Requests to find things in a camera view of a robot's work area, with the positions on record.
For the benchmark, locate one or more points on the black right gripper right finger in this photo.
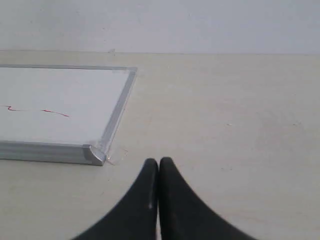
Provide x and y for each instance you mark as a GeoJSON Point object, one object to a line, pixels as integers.
{"type": "Point", "coordinates": [183, 215]}

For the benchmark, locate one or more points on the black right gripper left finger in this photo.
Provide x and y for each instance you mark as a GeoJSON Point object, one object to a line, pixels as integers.
{"type": "Point", "coordinates": [134, 217]}

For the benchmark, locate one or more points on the white board aluminium frame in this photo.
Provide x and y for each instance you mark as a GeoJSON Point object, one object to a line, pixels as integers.
{"type": "Point", "coordinates": [61, 113]}

